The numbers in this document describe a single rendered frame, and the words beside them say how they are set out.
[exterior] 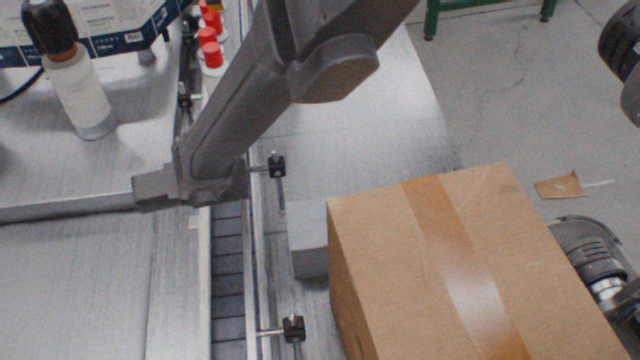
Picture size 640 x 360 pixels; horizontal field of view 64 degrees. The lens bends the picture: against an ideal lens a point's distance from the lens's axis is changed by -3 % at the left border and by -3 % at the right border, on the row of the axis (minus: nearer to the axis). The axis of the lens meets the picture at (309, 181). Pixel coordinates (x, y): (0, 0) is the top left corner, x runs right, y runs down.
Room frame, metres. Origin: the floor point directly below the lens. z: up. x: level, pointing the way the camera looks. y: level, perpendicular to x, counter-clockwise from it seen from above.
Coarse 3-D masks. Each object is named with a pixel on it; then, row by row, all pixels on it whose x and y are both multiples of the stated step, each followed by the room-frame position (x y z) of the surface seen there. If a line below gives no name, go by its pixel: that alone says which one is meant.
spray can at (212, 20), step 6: (210, 12) 0.91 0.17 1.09; (216, 12) 0.90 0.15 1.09; (204, 18) 0.89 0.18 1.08; (210, 18) 0.88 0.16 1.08; (216, 18) 0.88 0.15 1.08; (210, 24) 0.88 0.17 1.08; (216, 24) 0.88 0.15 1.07; (216, 30) 0.88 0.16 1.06; (222, 30) 0.89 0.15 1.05; (222, 36) 0.88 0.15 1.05; (228, 36) 0.89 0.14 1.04; (222, 42) 0.87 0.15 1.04; (228, 42) 0.88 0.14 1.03; (228, 48) 0.88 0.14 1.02; (228, 54) 0.88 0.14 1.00; (228, 60) 0.88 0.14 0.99
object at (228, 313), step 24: (240, 24) 1.18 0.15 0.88; (216, 216) 0.57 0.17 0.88; (240, 216) 0.57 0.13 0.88; (216, 240) 0.52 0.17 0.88; (240, 240) 0.52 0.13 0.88; (216, 264) 0.47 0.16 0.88; (240, 264) 0.47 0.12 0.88; (216, 288) 0.43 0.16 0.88; (240, 288) 0.43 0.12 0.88; (216, 312) 0.39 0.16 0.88; (240, 312) 0.38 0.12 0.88; (216, 336) 0.35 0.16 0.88; (240, 336) 0.34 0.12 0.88
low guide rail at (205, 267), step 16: (208, 208) 0.57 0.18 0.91; (208, 224) 0.53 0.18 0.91; (208, 240) 0.50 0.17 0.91; (208, 256) 0.47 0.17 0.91; (208, 272) 0.44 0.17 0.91; (208, 288) 0.41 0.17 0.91; (208, 304) 0.38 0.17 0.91; (208, 320) 0.36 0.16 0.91; (208, 336) 0.33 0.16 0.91; (208, 352) 0.31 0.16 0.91
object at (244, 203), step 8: (240, 200) 0.54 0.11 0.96; (248, 200) 0.54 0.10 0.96; (240, 208) 0.52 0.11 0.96; (248, 208) 0.52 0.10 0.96; (248, 216) 0.51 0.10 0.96; (248, 224) 0.49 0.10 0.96; (248, 232) 0.48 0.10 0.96; (248, 240) 0.46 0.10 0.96; (248, 248) 0.45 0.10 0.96; (248, 256) 0.43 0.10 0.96; (248, 264) 0.42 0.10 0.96; (248, 272) 0.40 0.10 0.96; (248, 280) 0.39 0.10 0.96; (248, 288) 0.38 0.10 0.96; (248, 296) 0.37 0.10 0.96; (248, 304) 0.35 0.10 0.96; (248, 312) 0.34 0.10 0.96; (248, 320) 0.33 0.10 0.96; (248, 328) 0.32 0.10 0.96; (248, 336) 0.30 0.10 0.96; (248, 344) 0.29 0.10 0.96; (256, 344) 0.30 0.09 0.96; (248, 352) 0.28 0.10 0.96; (256, 352) 0.28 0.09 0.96
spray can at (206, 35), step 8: (200, 32) 0.84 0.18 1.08; (208, 32) 0.84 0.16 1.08; (200, 40) 0.83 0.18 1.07; (208, 40) 0.83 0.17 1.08; (216, 40) 0.84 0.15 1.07; (200, 48) 0.84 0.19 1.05; (200, 56) 0.83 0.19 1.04; (224, 56) 0.84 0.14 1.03; (200, 64) 0.83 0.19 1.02; (208, 96) 0.83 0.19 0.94
